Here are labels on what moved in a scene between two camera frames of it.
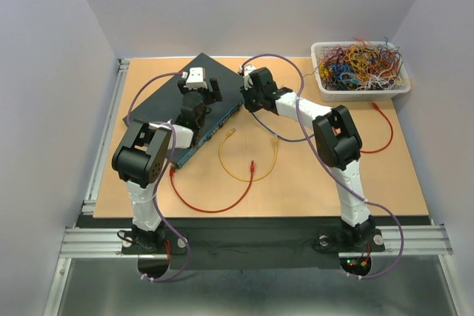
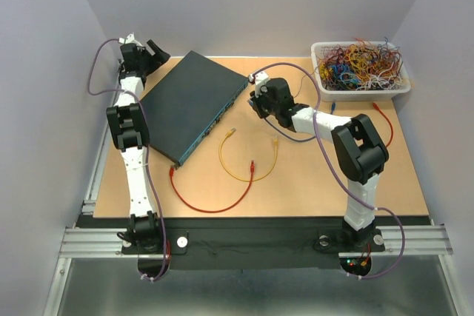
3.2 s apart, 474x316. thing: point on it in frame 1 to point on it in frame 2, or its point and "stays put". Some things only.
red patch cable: (377, 107) stays put
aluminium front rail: (417, 239) stays put
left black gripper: (212, 96) to (158, 59)
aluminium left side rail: (109, 122) stays put
